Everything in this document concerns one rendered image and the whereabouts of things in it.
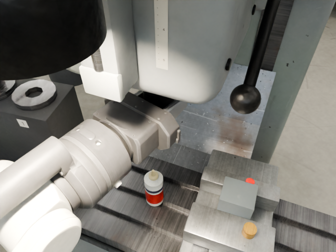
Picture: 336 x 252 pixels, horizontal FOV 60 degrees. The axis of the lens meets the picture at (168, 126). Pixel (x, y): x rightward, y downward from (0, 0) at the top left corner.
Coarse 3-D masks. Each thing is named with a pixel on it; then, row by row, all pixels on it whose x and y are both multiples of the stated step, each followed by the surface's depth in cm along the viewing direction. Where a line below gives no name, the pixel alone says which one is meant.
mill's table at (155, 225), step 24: (144, 168) 72; (168, 168) 72; (120, 192) 68; (144, 192) 68; (168, 192) 68; (192, 192) 68; (96, 216) 63; (120, 216) 65; (144, 216) 63; (168, 216) 63; (288, 216) 63; (312, 216) 63; (96, 240) 63; (120, 240) 60; (144, 240) 60; (168, 240) 61; (288, 240) 60; (312, 240) 60
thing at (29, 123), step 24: (0, 96) 61; (24, 96) 61; (48, 96) 61; (72, 96) 66; (0, 120) 62; (24, 120) 59; (48, 120) 58; (72, 120) 68; (0, 144) 69; (24, 144) 66
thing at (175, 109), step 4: (176, 100) 42; (168, 104) 41; (172, 104) 42; (176, 104) 42; (180, 104) 43; (184, 104) 44; (164, 108) 41; (168, 108) 41; (172, 108) 41; (176, 108) 42; (180, 108) 43; (172, 112) 42; (176, 112) 43; (180, 112) 44; (176, 116) 43
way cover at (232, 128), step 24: (240, 72) 76; (264, 72) 74; (216, 96) 80; (264, 96) 76; (192, 120) 84; (216, 120) 82; (240, 120) 80; (192, 144) 83; (216, 144) 82; (240, 144) 80; (192, 168) 80
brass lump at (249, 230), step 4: (244, 224) 49; (248, 224) 49; (252, 224) 49; (244, 228) 48; (248, 228) 48; (252, 228) 48; (256, 228) 48; (244, 232) 48; (248, 232) 48; (252, 232) 48; (244, 236) 49; (248, 236) 48; (252, 236) 48
